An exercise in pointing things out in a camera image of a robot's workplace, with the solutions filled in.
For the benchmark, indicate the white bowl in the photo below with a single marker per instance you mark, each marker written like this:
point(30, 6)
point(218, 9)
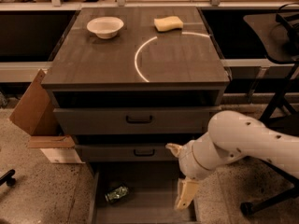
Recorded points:
point(105, 27)

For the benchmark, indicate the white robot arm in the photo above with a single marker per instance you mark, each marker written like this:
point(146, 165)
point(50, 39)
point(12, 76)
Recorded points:
point(232, 136)

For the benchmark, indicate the grey drawer cabinet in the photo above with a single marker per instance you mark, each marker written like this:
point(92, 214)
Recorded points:
point(139, 67)

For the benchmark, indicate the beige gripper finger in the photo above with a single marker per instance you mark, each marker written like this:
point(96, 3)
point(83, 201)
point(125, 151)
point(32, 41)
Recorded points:
point(174, 148)
point(187, 189)

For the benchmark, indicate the middle grey drawer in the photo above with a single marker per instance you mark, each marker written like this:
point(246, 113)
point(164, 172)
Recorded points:
point(124, 152)

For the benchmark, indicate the top grey drawer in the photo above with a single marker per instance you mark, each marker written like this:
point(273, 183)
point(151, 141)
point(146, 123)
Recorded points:
point(144, 120)

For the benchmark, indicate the black chair caster left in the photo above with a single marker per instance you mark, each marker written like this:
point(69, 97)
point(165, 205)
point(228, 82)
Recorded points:
point(8, 178)

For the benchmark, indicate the bottom open grey drawer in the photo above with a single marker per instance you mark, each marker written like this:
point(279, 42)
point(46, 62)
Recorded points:
point(152, 194)

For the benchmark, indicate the black stand with tray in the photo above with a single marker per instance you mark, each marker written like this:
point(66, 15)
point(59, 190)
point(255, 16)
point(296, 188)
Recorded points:
point(278, 33)

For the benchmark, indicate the yellow sponge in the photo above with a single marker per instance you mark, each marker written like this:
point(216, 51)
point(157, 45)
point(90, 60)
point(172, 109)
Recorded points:
point(168, 23)

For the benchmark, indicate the green soda can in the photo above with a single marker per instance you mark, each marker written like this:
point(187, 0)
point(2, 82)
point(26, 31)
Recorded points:
point(116, 194)

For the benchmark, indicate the brown cardboard box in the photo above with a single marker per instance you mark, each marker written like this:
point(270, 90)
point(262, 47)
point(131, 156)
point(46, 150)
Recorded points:
point(34, 115)

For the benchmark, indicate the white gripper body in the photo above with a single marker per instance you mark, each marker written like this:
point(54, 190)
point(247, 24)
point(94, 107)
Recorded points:
point(188, 161)

